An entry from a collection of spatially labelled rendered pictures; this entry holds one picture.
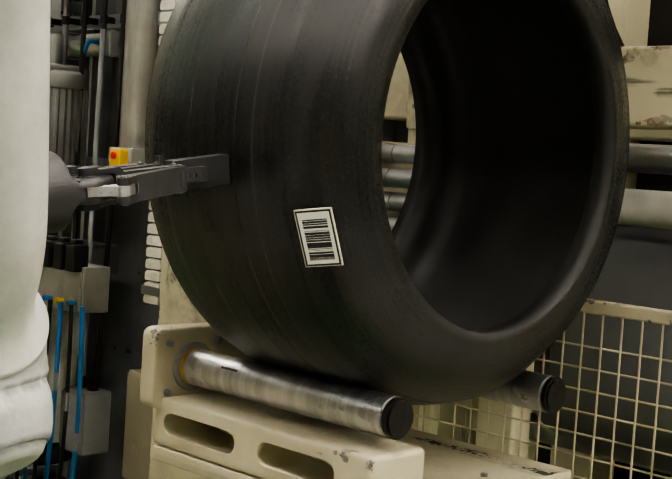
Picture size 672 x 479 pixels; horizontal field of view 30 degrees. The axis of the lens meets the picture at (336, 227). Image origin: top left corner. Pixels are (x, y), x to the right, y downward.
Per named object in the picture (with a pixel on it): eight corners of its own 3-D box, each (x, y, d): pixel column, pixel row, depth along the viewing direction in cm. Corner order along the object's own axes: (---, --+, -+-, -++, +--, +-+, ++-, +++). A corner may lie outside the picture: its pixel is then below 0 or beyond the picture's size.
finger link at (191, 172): (159, 170, 120) (178, 172, 118) (200, 165, 123) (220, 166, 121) (160, 185, 120) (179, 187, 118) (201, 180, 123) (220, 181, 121)
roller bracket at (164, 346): (137, 405, 152) (142, 325, 152) (363, 379, 181) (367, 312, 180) (154, 410, 150) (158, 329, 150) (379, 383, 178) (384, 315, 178)
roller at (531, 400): (339, 371, 174) (335, 340, 173) (361, 361, 177) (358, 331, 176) (547, 419, 149) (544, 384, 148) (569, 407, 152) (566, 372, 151)
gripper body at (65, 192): (38, 156, 106) (128, 146, 113) (-13, 151, 112) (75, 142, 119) (44, 243, 107) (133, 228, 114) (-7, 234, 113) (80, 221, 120)
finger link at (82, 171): (73, 167, 113) (82, 168, 112) (174, 156, 121) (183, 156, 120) (76, 210, 114) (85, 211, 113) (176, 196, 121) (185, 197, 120)
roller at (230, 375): (170, 372, 153) (187, 340, 154) (193, 389, 155) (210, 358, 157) (380, 428, 128) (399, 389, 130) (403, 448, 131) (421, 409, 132)
